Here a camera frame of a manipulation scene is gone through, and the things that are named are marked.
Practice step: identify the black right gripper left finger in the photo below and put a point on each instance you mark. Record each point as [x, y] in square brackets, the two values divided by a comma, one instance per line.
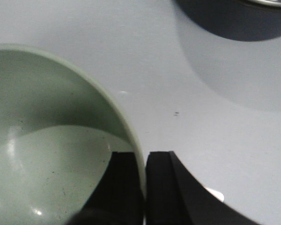
[117, 199]

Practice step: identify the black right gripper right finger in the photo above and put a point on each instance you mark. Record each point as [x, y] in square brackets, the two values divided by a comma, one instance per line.
[175, 197]

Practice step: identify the dark blue saucepan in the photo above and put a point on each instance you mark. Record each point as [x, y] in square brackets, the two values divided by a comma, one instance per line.
[238, 20]

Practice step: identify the light green bowl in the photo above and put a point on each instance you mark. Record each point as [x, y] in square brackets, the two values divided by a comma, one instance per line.
[58, 130]

